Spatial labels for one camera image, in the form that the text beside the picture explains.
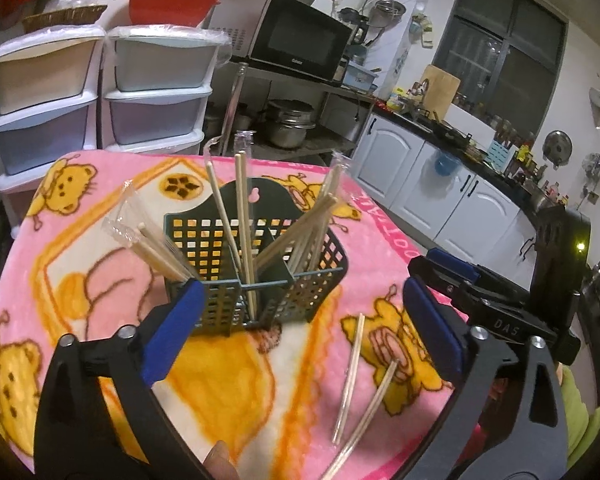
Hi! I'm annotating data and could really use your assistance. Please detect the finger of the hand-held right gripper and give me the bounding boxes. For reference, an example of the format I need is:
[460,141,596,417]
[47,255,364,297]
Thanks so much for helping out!
[426,248,482,285]
[409,256,476,326]

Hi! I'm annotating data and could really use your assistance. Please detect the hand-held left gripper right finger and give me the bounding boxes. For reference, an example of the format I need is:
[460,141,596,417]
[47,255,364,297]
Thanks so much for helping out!
[401,276,568,480]

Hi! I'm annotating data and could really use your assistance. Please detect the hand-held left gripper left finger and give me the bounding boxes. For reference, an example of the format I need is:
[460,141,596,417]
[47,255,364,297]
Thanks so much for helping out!
[34,279,207,480]

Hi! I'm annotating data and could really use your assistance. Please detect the chopstick pair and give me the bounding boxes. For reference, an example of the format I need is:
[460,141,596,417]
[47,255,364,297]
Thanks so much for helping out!
[325,359,400,480]
[332,312,366,443]

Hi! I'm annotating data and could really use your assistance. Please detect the bare wooden chopstick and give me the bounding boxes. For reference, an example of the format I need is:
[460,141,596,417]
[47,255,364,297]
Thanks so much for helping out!
[205,157,243,273]

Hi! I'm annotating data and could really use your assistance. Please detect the bunch of wooden chopsticks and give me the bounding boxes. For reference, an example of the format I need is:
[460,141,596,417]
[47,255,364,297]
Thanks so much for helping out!
[102,150,355,286]

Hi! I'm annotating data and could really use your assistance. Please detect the green plastic utensil basket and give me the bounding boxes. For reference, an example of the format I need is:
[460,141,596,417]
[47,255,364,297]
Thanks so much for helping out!
[162,176,350,337]

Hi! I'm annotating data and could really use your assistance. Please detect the person's right forearm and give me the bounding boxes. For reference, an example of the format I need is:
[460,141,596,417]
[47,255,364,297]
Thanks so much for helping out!
[555,365,600,480]

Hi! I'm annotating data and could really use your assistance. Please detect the person's left hand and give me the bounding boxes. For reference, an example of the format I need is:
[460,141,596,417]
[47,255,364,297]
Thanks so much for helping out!
[202,440,237,480]

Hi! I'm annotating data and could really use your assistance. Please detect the blue hanging bowl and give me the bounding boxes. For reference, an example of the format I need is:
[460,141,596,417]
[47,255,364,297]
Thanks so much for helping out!
[432,152,461,177]

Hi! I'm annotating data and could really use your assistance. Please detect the pink printed blanket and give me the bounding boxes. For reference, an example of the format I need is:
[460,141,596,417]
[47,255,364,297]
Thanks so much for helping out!
[0,149,481,480]

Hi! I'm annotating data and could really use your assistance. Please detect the white kitchen cabinets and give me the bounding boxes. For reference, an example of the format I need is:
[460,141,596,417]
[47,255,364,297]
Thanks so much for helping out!
[352,110,541,286]

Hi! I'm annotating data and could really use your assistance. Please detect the teal knife block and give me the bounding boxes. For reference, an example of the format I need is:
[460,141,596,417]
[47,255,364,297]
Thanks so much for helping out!
[487,139,516,168]

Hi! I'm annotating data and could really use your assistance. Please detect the hanging steel pot lid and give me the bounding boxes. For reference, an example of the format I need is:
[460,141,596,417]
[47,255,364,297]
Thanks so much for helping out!
[542,130,574,166]

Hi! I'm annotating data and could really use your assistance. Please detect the wooden cutting board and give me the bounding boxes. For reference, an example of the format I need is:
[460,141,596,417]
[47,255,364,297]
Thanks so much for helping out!
[420,64,462,118]

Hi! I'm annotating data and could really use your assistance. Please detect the dark framed window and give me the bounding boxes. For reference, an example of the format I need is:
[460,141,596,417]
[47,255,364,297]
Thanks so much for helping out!
[432,0,568,131]

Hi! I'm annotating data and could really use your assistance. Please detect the steel pot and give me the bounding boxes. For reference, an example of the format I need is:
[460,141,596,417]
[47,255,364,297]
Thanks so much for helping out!
[265,100,318,150]

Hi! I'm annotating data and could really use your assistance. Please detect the metal kitchen rack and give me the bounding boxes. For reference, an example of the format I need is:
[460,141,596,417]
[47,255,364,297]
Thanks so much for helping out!
[215,57,381,161]

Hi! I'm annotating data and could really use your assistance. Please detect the dark electric kettle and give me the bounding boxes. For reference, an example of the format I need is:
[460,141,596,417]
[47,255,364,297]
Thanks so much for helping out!
[337,7,373,48]

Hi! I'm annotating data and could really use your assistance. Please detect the hanging metal strainer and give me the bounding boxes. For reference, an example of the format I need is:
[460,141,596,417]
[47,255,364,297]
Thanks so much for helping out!
[367,0,407,28]

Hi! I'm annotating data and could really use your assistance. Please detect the white plastic drawer unit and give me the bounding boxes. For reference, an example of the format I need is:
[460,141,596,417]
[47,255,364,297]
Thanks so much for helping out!
[102,25,231,157]

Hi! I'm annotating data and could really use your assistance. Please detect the microwave oven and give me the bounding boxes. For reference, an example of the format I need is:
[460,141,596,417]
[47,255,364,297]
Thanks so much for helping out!
[207,0,356,83]

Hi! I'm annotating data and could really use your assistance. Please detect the cream plastic drawer tower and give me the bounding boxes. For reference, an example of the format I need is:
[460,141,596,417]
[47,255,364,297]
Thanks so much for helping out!
[0,24,106,211]

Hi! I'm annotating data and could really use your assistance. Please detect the red plastic basin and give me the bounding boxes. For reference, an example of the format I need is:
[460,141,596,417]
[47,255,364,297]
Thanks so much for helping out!
[124,0,221,28]

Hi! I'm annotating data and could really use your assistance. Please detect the wicker basket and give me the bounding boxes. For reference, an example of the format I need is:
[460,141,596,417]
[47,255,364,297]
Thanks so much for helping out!
[21,4,108,35]

